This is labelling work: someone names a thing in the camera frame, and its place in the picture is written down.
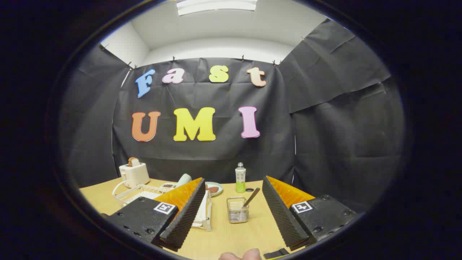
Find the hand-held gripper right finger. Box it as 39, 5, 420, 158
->
262, 176, 358, 250

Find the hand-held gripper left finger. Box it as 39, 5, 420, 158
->
106, 177, 206, 252

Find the pale green plate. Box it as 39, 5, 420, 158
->
176, 173, 192, 189

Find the brown-handled spoon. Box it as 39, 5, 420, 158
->
242, 187, 261, 209

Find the metal wire basket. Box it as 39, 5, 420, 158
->
226, 196, 250, 224

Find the white wire dish rack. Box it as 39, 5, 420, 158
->
114, 183, 213, 232

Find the small round plate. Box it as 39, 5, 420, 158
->
205, 181, 224, 198

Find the green drink bottle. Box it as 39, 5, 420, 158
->
235, 162, 247, 194

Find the white toaster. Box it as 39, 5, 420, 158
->
119, 162, 151, 189

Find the white toaster cable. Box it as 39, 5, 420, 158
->
112, 179, 127, 197

